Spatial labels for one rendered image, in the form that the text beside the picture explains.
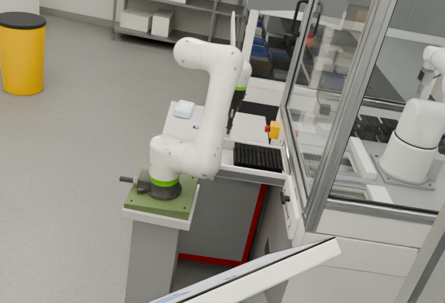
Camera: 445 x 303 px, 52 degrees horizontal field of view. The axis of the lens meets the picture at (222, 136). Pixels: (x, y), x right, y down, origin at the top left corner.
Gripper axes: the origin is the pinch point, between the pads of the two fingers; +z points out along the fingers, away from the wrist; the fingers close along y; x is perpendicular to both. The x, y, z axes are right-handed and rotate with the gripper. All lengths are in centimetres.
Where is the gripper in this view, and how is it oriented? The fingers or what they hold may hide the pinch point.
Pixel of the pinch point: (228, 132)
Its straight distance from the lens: 238.9
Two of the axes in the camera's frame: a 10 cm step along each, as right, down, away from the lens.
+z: -1.7, 8.6, 4.7
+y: -0.8, 4.7, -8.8
